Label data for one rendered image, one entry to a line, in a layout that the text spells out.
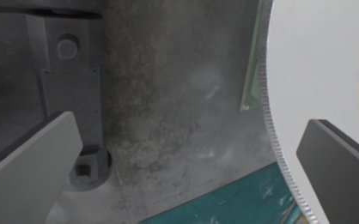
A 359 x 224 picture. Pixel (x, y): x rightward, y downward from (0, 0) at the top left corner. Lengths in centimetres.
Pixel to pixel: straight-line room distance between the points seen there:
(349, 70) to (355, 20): 10
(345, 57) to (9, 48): 71
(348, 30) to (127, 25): 57
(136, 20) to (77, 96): 31
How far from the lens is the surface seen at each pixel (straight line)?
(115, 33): 68
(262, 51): 69
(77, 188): 72
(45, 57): 48
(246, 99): 106
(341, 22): 56
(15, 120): 60
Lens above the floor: 67
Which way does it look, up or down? 49 degrees down
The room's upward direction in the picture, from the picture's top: 140 degrees clockwise
